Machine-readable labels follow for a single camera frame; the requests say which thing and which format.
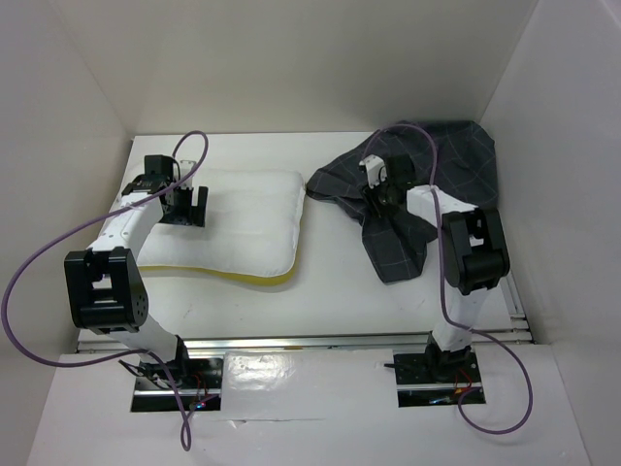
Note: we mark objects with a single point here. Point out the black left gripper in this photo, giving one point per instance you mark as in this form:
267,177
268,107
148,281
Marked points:
191,215

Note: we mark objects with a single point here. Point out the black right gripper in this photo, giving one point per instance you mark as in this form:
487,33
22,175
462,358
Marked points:
372,197

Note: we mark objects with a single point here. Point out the white pillow with yellow edge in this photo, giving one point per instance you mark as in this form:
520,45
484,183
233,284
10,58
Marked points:
251,230

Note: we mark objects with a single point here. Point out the dark grey checked pillowcase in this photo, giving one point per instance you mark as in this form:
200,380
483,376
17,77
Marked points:
467,170

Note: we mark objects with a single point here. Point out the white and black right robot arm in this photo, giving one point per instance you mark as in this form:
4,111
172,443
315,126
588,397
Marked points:
472,247

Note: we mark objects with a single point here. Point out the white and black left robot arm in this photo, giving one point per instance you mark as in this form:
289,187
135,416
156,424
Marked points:
107,295

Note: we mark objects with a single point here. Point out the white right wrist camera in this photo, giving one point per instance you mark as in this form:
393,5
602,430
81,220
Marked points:
375,169

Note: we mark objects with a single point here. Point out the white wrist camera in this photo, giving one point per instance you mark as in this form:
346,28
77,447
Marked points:
375,169
185,167

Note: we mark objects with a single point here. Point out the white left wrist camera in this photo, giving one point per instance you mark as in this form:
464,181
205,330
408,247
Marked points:
185,167

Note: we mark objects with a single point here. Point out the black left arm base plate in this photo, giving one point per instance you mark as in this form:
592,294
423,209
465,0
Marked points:
199,386

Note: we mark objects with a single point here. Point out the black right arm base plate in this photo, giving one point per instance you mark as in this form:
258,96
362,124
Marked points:
417,386

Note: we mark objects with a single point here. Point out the aluminium frame rail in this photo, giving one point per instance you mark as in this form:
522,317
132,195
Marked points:
519,332

